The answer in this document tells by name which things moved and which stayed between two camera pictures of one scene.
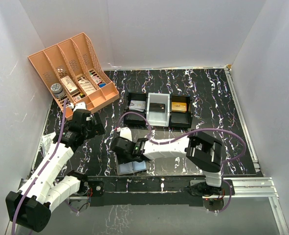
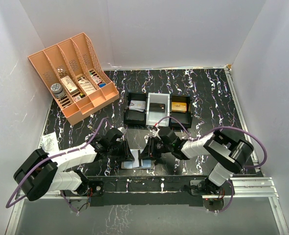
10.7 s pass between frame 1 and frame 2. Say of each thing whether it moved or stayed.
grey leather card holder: moved
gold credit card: stayed
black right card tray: stayed
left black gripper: moved
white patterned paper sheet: stayed
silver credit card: stayed
